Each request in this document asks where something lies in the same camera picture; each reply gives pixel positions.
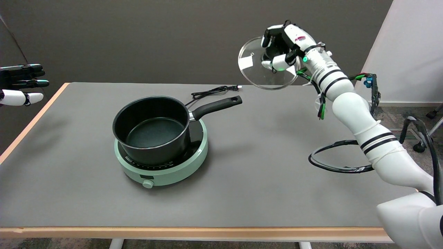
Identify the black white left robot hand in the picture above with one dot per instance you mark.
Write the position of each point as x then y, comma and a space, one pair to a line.
14, 97

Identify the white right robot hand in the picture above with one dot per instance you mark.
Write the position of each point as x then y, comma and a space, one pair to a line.
297, 36

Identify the glass pot lid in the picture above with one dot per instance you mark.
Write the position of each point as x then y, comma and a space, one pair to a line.
251, 69

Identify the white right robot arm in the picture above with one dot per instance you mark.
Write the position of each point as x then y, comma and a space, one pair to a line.
349, 110

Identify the floor vent grille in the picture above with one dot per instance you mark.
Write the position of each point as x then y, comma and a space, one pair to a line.
410, 135

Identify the black chair caster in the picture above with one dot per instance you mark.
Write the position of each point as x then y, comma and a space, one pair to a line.
431, 114

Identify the grey chair leg with caster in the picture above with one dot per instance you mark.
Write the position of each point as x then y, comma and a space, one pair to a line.
436, 128

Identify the white table leg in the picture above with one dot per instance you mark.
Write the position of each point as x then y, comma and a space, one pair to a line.
117, 244
305, 246

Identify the green induction cooker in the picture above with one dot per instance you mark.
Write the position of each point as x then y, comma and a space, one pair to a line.
180, 173

